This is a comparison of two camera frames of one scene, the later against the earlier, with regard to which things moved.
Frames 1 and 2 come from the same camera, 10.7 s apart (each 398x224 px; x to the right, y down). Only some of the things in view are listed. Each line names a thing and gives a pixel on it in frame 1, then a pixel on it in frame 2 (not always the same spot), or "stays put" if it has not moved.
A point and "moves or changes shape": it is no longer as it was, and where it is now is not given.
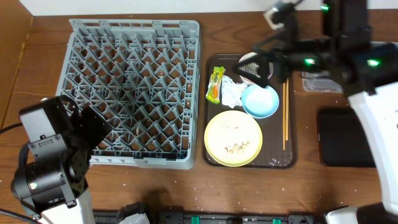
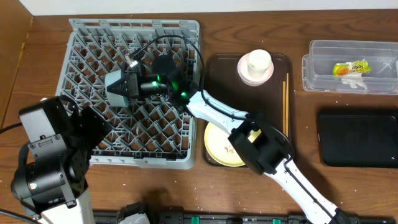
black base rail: x=211 y=216 stays put
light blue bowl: x=260 y=102 -> x=115 y=99
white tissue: x=232 y=92 moves or changes shape
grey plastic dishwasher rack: x=142 y=78 stays put
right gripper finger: x=257 y=68 -> x=128 y=86
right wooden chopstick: x=286 y=107 stays put
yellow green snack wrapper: x=212 y=93 moves or changes shape
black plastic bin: x=342 y=139 stays put
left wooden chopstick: x=283 y=115 stays put
